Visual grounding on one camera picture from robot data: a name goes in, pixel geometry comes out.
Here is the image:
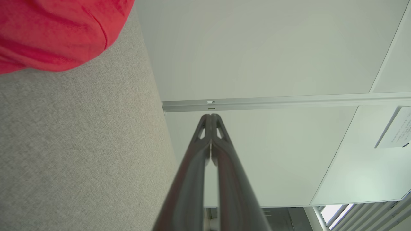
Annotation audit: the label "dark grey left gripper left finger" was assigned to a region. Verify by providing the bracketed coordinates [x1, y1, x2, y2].
[153, 114, 212, 231]

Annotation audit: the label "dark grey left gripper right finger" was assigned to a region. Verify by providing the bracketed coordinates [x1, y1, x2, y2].
[212, 114, 272, 231]

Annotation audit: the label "red shorts with white lining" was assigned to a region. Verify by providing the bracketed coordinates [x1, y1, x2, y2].
[0, 0, 136, 75]

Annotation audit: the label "window with grey blinds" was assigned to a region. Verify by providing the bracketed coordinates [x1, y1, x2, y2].
[313, 192, 411, 231]

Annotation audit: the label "grey fabric sofa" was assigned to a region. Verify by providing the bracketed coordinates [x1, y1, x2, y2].
[0, 6, 179, 231]

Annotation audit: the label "grey metal partition post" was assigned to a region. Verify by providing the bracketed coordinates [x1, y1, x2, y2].
[162, 92, 411, 113]

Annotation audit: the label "white paper wall notice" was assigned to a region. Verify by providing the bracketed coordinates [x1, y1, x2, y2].
[374, 106, 411, 149]

